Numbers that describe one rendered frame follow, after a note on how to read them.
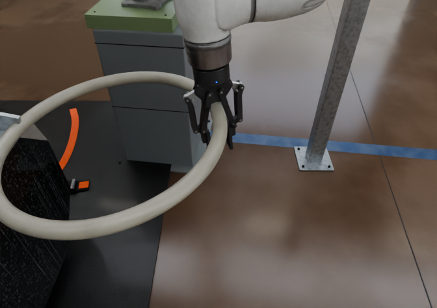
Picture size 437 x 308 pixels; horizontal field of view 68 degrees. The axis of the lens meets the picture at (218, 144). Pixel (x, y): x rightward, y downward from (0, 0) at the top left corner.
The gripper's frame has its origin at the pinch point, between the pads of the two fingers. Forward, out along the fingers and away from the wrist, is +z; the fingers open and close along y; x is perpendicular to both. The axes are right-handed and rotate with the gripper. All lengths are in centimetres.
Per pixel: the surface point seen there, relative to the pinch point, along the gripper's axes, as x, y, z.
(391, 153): -54, -118, 92
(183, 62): -74, -4, 15
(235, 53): -206, -69, 83
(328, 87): -58, -69, 36
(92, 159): -98, 56, 75
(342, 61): -56, -73, 22
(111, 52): -87, 25, 9
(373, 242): -4, -69, 90
